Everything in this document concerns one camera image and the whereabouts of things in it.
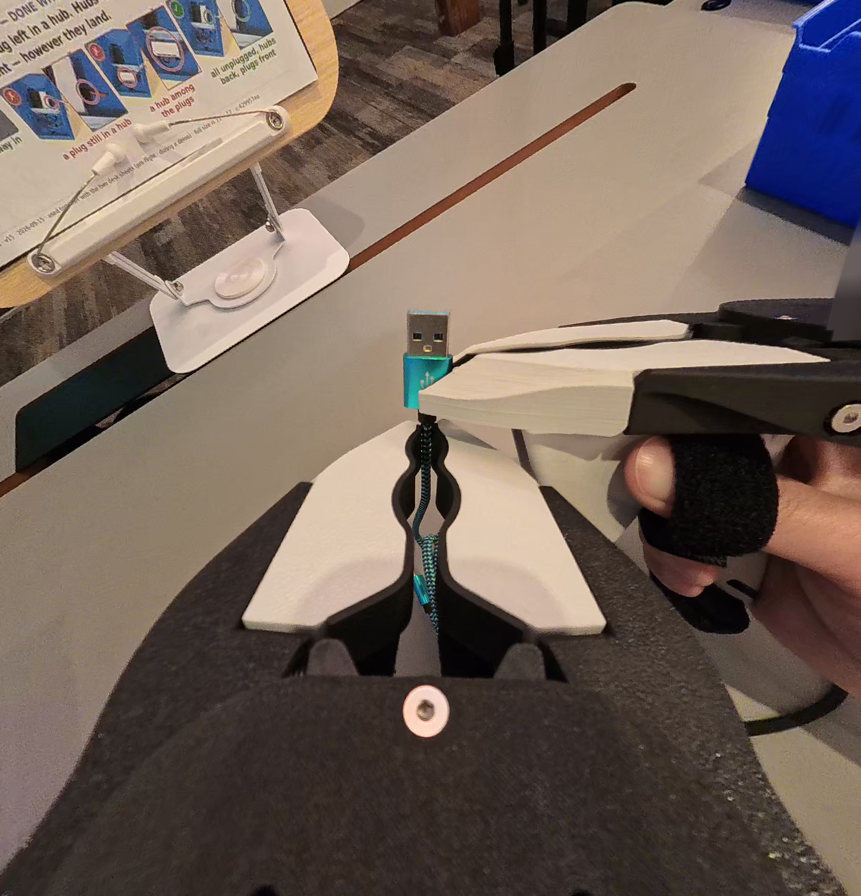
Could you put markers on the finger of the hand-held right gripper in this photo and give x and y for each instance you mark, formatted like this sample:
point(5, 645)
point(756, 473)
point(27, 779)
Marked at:
point(542, 388)
point(577, 336)

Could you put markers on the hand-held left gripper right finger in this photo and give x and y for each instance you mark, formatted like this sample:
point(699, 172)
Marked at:
point(521, 567)

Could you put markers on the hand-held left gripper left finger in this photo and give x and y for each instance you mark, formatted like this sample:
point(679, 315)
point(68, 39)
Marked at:
point(332, 560)

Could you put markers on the blue plastic bin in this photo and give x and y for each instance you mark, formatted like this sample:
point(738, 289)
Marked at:
point(822, 140)

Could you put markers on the wide grey usb hub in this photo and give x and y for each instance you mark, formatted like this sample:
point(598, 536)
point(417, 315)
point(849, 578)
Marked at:
point(794, 721)

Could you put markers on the person's right hand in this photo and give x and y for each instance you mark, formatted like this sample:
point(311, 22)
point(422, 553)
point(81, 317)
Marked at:
point(822, 560)

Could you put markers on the wooden document stand white base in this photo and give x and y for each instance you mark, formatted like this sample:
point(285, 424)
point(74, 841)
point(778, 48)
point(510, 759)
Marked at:
point(248, 301)

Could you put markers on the dark furniture legs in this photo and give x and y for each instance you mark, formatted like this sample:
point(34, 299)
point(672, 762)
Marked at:
point(535, 28)

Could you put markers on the printed instruction sheet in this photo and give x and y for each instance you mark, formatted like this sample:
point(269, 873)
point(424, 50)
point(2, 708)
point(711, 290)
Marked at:
point(88, 84)

